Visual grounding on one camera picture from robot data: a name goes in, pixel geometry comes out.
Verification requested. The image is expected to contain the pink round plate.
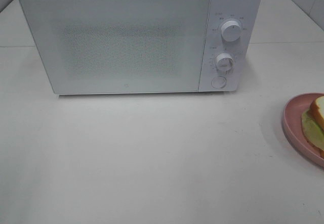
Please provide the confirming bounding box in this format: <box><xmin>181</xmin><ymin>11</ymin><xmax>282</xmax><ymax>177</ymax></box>
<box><xmin>281</xmin><ymin>93</ymin><xmax>323</xmax><ymax>167</ymax></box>

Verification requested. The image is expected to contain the sandwich with lettuce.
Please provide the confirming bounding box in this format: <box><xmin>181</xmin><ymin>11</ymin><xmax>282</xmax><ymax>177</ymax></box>
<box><xmin>301</xmin><ymin>96</ymin><xmax>323</xmax><ymax>158</ymax></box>

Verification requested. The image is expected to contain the lower white timer knob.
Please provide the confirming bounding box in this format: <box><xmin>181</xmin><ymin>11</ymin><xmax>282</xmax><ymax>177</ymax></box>
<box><xmin>215</xmin><ymin>53</ymin><xmax>234</xmax><ymax>72</ymax></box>

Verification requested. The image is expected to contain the upper white power knob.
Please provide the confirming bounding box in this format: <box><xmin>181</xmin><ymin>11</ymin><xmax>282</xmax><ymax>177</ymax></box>
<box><xmin>220</xmin><ymin>18</ymin><xmax>242</xmax><ymax>42</ymax></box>

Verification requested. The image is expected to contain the white microwave door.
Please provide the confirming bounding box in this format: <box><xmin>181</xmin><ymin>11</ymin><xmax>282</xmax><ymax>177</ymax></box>
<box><xmin>19</xmin><ymin>0</ymin><xmax>210</xmax><ymax>95</ymax></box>

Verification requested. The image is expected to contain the white microwave oven body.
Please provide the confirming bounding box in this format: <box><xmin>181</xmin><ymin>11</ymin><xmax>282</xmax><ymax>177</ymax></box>
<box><xmin>25</xmin><ymin>0</ymin><xmax>262</xmax><ymax>100</ymax></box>

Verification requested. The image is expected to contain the round door release button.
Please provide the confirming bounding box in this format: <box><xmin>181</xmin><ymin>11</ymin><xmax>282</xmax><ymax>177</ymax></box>
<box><xmin>211</xmin><ymin>76</ymin><xmax>226</xmax><ymax>89</ymax></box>

